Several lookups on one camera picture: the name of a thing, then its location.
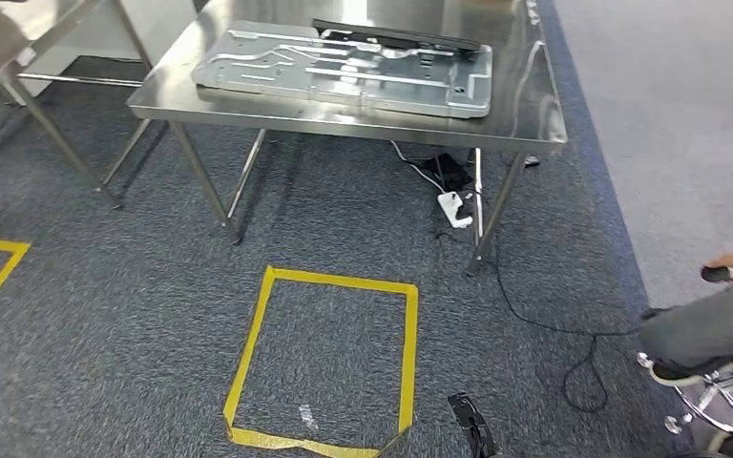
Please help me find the steel table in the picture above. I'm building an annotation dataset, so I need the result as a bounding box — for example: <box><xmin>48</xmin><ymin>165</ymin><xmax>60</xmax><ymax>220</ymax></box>
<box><xmin>0</xmin><ymin>0</ymin><xmax>153</xmax><ymax>210</ymax></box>

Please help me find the black power adapter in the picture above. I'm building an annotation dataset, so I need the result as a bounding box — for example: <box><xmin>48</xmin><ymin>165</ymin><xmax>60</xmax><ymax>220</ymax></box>
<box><xmin>426</xmin><ymin>153</ymin><xmax>475</xmax><ymax>191</ymax></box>

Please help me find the person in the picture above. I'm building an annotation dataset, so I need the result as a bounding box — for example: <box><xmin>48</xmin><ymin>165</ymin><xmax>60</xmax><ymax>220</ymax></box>
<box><xmin>638</xmin><ymin>249</ymin><xmax>733</xmax><ymax>386</ymax></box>

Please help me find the chrome stool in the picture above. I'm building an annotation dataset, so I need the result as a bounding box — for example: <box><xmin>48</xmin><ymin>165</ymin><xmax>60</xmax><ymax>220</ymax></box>
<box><xmin>637</xmin><ymin>350</ymin><xmax>733</xmax><ymax>453</ymax></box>

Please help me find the stamped sheet metal panel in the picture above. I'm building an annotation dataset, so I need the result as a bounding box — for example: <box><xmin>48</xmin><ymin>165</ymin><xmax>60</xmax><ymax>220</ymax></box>
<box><xmin>190</xmin><ymin>20</ymin><xmax>494</xmax><ymax>120</ymax></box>

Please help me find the steel workbench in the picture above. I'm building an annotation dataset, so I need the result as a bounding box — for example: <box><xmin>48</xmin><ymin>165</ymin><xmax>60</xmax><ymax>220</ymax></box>
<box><xmin>127</xmin><ymin>0</ymin><xmax>569</xmax><ymax>278</ymax></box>

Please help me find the white power cable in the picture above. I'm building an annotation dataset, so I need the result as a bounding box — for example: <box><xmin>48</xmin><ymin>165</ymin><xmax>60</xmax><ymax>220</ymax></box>
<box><xmin>390</xmin><ymin>139</ymin><xmax>447</xmax><ymax>194</ymax></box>

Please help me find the white power strip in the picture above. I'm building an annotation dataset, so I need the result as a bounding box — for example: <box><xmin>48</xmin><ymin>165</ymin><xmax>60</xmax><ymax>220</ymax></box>
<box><xmin>437</xmin><ymin>191</ymin><xmax>474</xmax><ymax>230</ymax></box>

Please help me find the thin black floor cable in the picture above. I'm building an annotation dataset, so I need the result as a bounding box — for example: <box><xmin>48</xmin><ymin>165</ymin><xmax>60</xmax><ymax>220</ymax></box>
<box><xmin>492</xmin><ymin>249</ymin><xmax>659</xmax><ymax>415</ymax></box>

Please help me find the black plastic panel part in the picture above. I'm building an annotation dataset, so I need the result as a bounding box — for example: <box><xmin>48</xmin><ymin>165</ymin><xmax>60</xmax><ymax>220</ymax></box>
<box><xmin>311</xmin><ymin>17</ymin><xmax>483</xmax><ymax>53</ymax></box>

